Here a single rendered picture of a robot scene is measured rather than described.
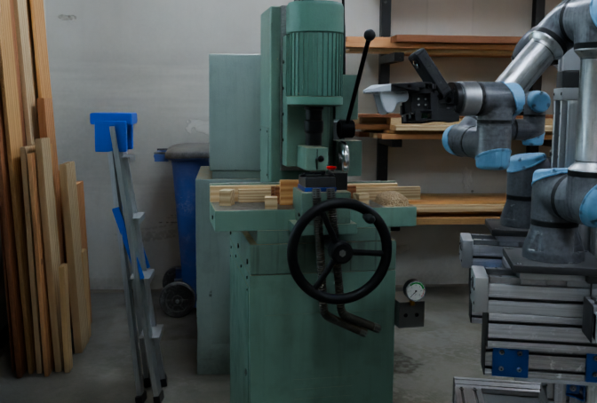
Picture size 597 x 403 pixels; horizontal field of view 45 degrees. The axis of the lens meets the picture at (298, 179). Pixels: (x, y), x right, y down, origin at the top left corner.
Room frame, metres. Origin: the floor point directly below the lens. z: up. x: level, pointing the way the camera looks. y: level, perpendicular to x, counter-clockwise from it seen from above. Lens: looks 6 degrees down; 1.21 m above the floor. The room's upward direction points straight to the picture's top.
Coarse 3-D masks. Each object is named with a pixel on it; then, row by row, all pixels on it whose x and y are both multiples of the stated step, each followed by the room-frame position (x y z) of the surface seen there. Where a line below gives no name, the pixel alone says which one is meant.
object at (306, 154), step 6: (300, 150) 2.23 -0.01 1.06; (306, 150) 2.16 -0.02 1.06; (312, 150) 2.16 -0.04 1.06; (318, 150) 2.16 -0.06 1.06; (324, 150) 2.17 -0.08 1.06; (300, 156) 2.23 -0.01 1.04; (306, 156) 2.16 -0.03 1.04; (312, 156) 2.16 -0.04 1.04; (324, 156) 2.17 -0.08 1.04; (300, 162) 2.23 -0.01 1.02; (306, 162) 2.16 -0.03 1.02; (312, 162) 2.16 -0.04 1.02; (318, 162) 2.16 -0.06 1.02; (324, 162) 2.17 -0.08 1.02; (306, 168) 2.16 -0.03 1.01; (312, 168) 2.16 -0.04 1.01; (318, 168) 2.16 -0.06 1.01; (324, 168) 2.17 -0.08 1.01
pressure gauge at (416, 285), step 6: (408, 282) 2.05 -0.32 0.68; (414, 282) 2.04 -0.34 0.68; (420, 282) 2.04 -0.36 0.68; (408, 288) 2.04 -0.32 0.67; (414, 288) 2.04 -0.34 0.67; (420, 288) 2.04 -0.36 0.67; (408, 294) 2.04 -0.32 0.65; (414, 294) 2.04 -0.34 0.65; (420, 294) 2.04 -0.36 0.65; (414, 300) 2.04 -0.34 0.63
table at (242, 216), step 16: (224, 208) 2.04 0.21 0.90; (240, 208) 2.04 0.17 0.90; (256, 208) 2.05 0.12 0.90; (288, 208) 2.05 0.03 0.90; (384, 208) 2.09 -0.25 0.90; (400, 208) 2.10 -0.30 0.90; (416, 208) 2.11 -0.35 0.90; (224, 224) 1.99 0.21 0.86; (240, 224) 2.00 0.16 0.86; (256, 224) 2.01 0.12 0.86; (272, 224) 2.02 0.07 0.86; (288, 224) 2.03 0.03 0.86; (352, 224) 1.97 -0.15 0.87; (368, 224) 2.08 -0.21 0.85; (400, 224) 2.10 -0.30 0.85
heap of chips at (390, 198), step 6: (384, 192) 2.18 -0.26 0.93; (390, 192) 2.16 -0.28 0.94; (396, 192) 2.16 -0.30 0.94; (378, 198) 2.17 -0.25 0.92; (384, 198) 2.13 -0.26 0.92; (390, 198) 2.12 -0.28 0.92; (396, 198) 2.12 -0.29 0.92; (402, 198) 2.12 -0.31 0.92; (384, 204) 2.12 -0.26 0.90; (390, 204) 2.10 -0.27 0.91; (396, 204) 2.11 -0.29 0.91; (402, 204) 2.11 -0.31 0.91; (408, 204) 2.12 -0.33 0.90
